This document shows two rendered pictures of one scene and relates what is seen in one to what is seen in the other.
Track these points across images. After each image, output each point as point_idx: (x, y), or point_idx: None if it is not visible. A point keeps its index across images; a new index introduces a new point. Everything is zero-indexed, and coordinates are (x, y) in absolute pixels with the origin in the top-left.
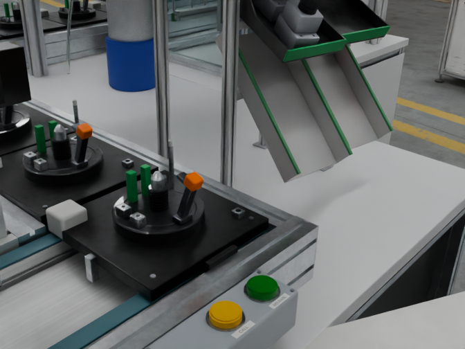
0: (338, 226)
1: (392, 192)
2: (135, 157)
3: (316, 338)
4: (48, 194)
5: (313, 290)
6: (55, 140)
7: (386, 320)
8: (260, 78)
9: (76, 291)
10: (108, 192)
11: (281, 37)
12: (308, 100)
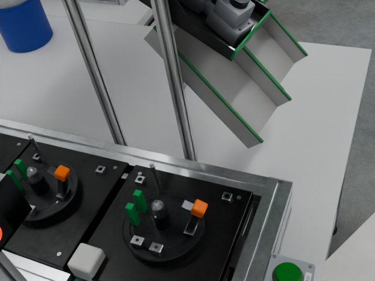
0: (284, 148)
1: (308, 95)
2: (102, 158)
3: (323, 275)
4: (52, 237)
5: (298, 227)
6: (32, 181)
7: (364, 235)
8: (194, 58)
9: None
10: (101, 210)
11: (218, 32)
12: (238, 60)
